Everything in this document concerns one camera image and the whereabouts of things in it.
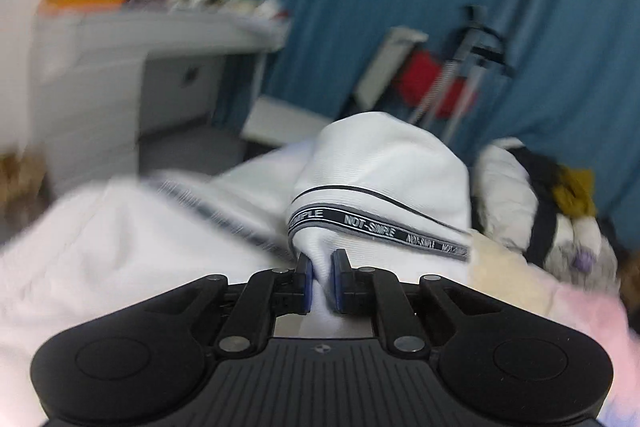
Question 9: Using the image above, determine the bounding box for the white jacket with lettered band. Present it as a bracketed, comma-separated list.
[1, 113, 473, 426]

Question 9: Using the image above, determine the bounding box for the grey white clothes pile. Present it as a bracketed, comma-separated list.
[542, 215, 620, 295]

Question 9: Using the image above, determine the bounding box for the pastel rainbow duvet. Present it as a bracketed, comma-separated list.
[470, 231, 640, 426]

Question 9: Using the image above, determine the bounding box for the red cloth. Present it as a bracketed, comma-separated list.
[390, 50, 469, 120]

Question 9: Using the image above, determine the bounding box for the mustard yellow garment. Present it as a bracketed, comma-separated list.
[551, 166, 597, 219]

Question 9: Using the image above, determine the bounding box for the silver tripod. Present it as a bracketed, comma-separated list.
[408, 4, 513, 145]

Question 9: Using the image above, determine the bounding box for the white desk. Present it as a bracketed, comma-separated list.
[28, 9, 288, 196]

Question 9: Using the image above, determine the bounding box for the blue curtain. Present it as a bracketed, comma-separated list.
[154, 0, 640, 233]

